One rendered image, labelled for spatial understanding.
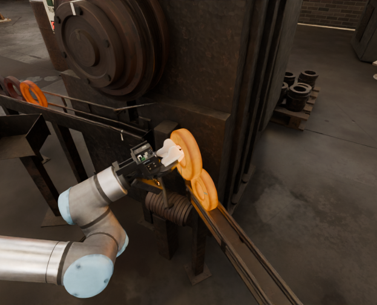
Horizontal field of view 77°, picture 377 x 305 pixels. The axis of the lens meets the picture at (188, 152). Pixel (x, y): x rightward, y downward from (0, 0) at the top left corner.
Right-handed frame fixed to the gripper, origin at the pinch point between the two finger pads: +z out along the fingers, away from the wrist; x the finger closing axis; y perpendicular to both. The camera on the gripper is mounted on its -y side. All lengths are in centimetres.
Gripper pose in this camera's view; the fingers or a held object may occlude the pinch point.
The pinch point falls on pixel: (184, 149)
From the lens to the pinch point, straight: 71.2
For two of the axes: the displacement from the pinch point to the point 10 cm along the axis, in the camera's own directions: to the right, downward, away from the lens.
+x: -4.3, -5.9, 6.8
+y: -2.5, -6.5, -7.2
